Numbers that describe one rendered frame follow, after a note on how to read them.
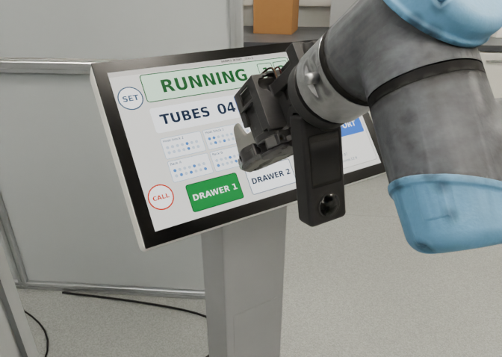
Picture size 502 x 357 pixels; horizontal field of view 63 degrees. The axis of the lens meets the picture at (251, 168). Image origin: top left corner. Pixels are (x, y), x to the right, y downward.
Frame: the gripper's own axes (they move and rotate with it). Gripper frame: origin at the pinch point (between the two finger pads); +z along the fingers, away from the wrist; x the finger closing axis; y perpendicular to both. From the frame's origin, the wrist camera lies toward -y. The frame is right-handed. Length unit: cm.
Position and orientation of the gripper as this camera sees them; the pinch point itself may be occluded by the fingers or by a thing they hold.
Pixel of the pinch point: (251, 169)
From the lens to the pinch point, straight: 54.9
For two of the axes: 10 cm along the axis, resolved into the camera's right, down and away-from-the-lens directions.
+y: -3.2, -9.4, 1.5
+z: -3.9, 2.7, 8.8
